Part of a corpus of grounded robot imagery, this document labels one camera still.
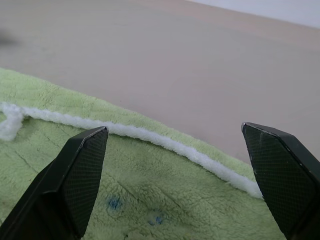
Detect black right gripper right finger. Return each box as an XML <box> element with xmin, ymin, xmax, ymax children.
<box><xmin>240</xmin><ymin>121</ymin><xmax>320</xmax><ymax>240</ymax></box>

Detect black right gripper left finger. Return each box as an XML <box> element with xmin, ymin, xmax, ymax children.
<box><xmin>0</xmin><ymin>126</ymin><xmax>110</xmax><ymax>240</ymax></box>

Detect green fluffy towel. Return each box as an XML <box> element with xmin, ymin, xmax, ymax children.
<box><xmin>0</xmin><ymin>67</ymin><xmax>288</xmax><ymax>240</ymax></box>

